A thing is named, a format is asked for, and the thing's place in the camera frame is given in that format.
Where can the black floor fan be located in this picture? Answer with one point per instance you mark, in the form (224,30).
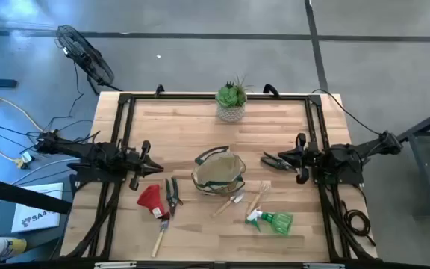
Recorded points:
(84,56)

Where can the black aluminium table frame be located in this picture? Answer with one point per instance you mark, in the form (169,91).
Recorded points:
(170,96)

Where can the yellow and white can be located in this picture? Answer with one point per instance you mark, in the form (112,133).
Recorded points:
(13,246)

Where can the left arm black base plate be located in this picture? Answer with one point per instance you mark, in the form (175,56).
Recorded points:
(88,175)

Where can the black pruning shears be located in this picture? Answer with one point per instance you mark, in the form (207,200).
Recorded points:
(274,162)

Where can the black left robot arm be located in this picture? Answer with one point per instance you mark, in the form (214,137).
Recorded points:
(88,151)

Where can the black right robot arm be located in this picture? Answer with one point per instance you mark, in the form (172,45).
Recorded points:
(349,157)

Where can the silver metal bracket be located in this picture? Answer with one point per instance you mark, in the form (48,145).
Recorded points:
(323,266)
(114,265)

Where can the yellow and white plug adapter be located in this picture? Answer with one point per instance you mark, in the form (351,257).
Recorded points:
(24,160)

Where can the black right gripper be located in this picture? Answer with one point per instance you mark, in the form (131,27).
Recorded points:
(312,157)

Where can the black diagonal beam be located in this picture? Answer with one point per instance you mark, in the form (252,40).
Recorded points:
(24,194)

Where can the beige green-trimmed gardening bag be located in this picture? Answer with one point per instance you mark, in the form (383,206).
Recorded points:
(218,170)

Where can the red gardening glove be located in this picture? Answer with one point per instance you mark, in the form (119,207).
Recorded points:
(149,200)

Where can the dark metal stand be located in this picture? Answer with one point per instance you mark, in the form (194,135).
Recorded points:
(424,125)

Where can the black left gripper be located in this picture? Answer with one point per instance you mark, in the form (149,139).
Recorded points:
(134,164)

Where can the green spray bottle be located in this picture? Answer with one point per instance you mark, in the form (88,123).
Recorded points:
(280,222)

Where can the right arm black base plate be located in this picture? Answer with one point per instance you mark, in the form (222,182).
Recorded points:
(349,178)

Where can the white printed cardboard box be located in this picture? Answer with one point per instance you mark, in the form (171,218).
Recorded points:
(36,213)

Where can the succulent in patterned white pot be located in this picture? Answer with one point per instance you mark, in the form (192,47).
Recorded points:
(231,97)

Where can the black table clamp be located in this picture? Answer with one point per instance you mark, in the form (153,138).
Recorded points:
(159,90)
(271,89)

